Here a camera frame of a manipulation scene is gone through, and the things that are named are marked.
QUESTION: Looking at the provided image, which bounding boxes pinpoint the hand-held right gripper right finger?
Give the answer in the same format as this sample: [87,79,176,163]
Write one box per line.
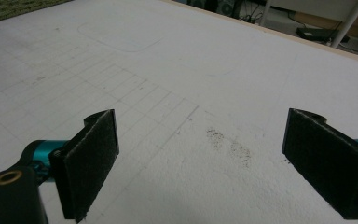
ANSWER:
[282,107,358,220]

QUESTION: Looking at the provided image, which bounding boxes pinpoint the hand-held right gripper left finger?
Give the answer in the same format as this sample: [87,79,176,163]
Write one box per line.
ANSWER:
[32,108,120,224]

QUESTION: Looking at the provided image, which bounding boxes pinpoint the flat black box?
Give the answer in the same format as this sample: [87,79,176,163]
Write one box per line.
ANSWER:
[295,25,351,44]

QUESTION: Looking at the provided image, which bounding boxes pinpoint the white desk leg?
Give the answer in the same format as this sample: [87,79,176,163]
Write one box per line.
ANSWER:
[330,0,358,49]
[258,0,275,28]

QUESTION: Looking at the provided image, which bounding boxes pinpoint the white grid foam mat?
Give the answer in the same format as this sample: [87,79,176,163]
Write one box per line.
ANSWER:
[0,0,358,224]

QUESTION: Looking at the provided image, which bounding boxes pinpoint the green woven basket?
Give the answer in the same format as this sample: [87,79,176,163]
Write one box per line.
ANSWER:
[0,0,73,27]

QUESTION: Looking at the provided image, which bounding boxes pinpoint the black computer tower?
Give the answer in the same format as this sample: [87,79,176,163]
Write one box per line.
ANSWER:
[213,0,244,20]

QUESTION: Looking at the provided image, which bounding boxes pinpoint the black floor cables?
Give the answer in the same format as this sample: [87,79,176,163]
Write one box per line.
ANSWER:
[238,0,265,25]

